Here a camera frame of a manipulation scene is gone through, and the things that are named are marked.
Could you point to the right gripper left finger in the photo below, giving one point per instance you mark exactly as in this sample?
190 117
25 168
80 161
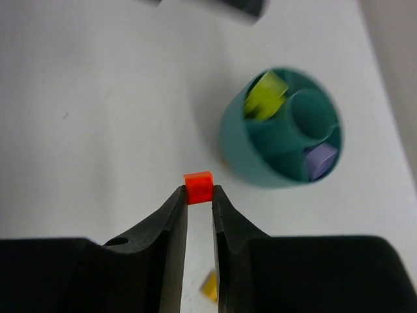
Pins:
140 270

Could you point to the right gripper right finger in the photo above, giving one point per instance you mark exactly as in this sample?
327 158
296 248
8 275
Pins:
343 273

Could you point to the purple lego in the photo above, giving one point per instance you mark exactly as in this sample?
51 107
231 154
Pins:
319 160

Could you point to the light green square lego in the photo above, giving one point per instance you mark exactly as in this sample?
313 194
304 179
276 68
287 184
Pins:
266 97

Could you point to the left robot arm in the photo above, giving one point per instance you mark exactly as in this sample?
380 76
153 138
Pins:
253 8

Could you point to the yellow long lego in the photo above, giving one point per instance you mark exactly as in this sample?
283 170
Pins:
209 287

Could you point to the teal round divided container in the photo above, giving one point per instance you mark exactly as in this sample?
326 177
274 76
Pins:
270 153

